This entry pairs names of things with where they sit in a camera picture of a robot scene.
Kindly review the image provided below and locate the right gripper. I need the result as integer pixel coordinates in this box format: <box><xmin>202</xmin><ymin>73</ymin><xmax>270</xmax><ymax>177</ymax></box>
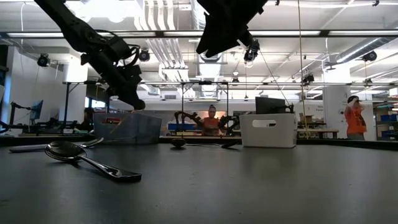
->
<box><xmin>195</xmin><ymin>11</ymin><xmax>268</xmax><ymax>58</ymax></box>

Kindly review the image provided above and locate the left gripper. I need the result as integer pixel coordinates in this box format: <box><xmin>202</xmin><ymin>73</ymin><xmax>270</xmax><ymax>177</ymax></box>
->
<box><xmin>82</xmin><ymin>46</ymin><xmax>147</xmax><ymax>111</ymax></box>

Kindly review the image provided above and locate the gray translucent bin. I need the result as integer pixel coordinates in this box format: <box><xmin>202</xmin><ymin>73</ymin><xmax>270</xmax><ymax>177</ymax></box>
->
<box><xmin>93</xmin><ymin>111</ymin><xmax>162</xmax><ymax>146</ymax></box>

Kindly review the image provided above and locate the person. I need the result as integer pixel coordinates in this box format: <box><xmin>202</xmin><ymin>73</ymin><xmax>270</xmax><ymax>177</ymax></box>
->
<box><xmin>79</xmin><ymin>107</ymin><xmax>96</xmax><ymax>131</ymax></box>
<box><xmin>343</xmin><ymin>95</ymin><xmax>368</xmax><ymax>141</ymax></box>
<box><xmin>201</xmin><ymin>105</ymin><xmax>222</xmax><ymax>137</ymax></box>

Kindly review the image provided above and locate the blue storage bin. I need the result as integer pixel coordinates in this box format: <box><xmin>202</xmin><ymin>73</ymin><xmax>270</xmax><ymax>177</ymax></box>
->
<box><xmin>167</xmin><ymin>122</ymin><xmax>203</xmax><ymax>132</ymax></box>

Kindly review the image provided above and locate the black monitor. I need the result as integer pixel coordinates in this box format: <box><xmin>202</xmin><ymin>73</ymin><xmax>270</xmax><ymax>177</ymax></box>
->
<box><xmin>254</xmin><ymin>96</ymin><xmax>295</xmax><ymax>115</ymax></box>

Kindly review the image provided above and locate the large silver spoon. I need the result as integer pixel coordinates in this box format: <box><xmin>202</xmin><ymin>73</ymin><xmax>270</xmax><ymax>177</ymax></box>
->
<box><xmin>44</xmin><ymin>140</ymin><xmax>142</xmax><ymax>184</ymax></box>

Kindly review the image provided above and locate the blue-lit monitor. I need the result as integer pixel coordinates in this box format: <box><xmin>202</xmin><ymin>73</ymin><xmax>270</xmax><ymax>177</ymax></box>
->
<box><xmin>29</xmin><ymin>100</ymin><xmax>45</xmax><ymax>121</ymax></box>

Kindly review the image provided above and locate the black spoon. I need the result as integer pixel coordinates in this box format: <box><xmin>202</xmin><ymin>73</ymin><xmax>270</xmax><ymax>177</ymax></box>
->
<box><xmin>185</xmin><ymin>139</ymin><xmax>243</xmax><ymax>149</ymax></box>

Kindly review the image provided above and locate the white plastic bin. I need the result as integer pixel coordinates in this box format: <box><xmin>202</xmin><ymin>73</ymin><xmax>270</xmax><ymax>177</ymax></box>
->
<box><xmin>239</xmin><ymin>113</ymin><xmax>299</xmax><ymax>149</ymax></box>

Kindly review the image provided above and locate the black table mat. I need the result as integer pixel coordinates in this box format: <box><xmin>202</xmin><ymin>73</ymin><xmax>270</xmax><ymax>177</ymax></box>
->
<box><xmin>0</xmin><ymin>142</ymin><xmax>398</xmax><ymax>224</ymax></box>

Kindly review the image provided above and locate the wooden background bench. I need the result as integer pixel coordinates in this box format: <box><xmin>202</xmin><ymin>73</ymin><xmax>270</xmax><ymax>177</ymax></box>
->
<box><xmin>297</xmin><ymin>129</ymin><xmax>340</xmax><ymax>140</ymax></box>

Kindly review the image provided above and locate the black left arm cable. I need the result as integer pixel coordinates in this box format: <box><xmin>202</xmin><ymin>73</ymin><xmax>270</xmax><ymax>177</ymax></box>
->
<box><xmin>93</xmin><ymin>29</ymin><xmax>141</xmax><ymax>68</ymax></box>

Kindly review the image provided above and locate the black background workstation frame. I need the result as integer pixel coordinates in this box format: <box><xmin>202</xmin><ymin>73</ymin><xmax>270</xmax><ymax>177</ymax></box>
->
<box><xmin>62</xmin><ymin>80</ymin><xmax>231</xmax><ymax>138</ymax></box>

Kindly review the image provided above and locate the purple-handled spoon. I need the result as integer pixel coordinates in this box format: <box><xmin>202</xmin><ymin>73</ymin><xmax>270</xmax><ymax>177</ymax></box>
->
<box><xmin>8</xmin><ymin>136</ymin><xmax>105</xmax><ymax>153</ymax></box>

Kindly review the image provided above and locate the thin hanging cable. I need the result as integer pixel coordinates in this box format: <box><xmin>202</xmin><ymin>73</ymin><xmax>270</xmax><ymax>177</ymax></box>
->
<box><xmin>259</xmin><ymin>49</ymin><xmax>290</xmax><ymax>106</ymax></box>
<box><xmin>297</xmin><ymin>0</ymin><xmax>308</xmax><ymax>140</ymax></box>

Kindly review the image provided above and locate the overhead frame light bar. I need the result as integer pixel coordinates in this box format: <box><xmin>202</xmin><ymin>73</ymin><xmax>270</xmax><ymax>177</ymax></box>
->
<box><xmin>0</xmin><ymin>30</ymin><xmax>398</xmax><ymax>39</ymax></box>

